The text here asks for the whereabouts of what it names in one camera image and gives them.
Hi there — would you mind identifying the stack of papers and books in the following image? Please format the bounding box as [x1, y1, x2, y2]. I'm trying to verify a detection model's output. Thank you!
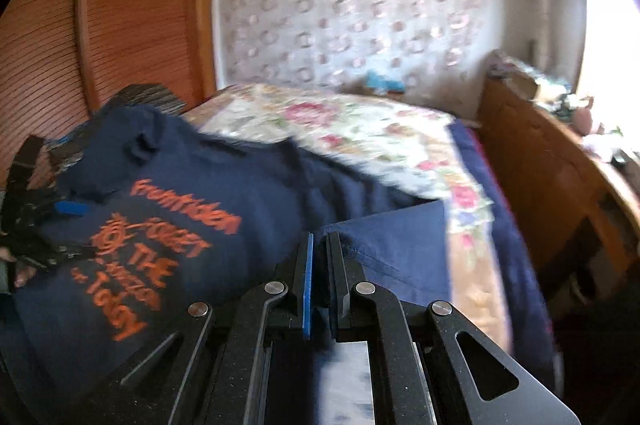
[486, 49, 543, 102]

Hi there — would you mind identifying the floral bedspread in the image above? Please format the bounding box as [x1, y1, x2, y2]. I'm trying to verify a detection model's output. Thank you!
[182, 82, 506, 336]

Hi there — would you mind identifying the blue toy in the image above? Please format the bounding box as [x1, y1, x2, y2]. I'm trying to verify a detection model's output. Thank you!
[364, 69, 407, 96]

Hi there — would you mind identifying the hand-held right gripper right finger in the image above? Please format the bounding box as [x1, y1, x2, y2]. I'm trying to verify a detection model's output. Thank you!
[326, 233, 582, 425]

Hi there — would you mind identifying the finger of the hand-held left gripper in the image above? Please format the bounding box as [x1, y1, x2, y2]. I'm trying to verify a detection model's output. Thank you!
[35, 199, 91, 218]
[35, 242, 98, 263]

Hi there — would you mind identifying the person's left hand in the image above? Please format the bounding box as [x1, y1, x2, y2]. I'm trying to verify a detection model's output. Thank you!
[0, 246, 37, 293]

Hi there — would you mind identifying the bright window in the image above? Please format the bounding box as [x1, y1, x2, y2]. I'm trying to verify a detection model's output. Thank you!
[580, 0, 640, 143]

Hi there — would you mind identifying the dark circle patterned pillow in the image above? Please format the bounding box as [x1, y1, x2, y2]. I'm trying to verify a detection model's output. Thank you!
[47, 83, 187, 176]

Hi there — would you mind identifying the navy t-shirt with orange print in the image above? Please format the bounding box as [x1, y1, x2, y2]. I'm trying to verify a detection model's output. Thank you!
[0, 105, 453, 406]

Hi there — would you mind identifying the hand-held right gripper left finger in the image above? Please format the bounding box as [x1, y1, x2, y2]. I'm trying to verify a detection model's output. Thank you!
[65, 232, 314, 425]

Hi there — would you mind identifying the pink figurine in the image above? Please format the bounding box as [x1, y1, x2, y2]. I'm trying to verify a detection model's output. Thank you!
[571, 96, 597, 134]

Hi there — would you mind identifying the wooden sideboard cabinet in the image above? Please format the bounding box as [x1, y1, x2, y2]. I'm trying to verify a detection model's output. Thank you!
[474, 75, 640, 303]

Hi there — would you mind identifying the sheer circle patterned curtain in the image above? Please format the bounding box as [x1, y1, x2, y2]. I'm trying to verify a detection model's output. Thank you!
[214, 0, 506, 98]

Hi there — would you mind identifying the wooden headboard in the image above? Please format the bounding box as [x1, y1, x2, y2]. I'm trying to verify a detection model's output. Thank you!
[0, 0, 219, 190]

